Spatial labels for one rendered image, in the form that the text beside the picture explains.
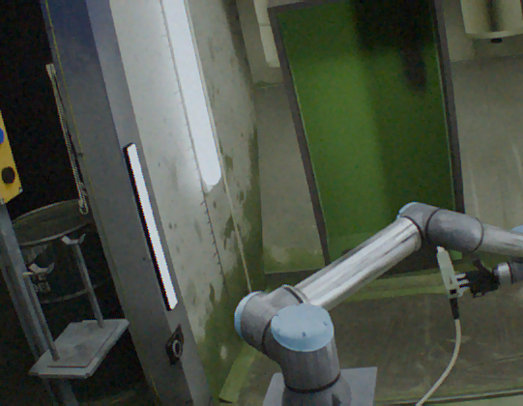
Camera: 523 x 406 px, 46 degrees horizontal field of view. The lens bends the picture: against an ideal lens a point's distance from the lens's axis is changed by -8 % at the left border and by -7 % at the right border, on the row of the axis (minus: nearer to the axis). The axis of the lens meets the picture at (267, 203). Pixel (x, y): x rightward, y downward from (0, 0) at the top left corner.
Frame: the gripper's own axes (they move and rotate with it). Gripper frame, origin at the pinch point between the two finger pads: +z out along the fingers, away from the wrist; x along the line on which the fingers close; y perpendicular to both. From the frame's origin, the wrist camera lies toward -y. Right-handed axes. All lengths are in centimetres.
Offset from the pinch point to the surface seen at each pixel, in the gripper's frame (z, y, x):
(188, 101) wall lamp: 87, -82, 52
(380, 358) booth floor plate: 34, 46, 24
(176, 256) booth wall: 100, -33, 7
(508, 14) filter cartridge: -71, -76, 116
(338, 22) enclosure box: 18, -99, 45
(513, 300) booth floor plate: -37, 52, 55
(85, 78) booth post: 104, -112, -11
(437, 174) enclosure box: -9, -23, 55
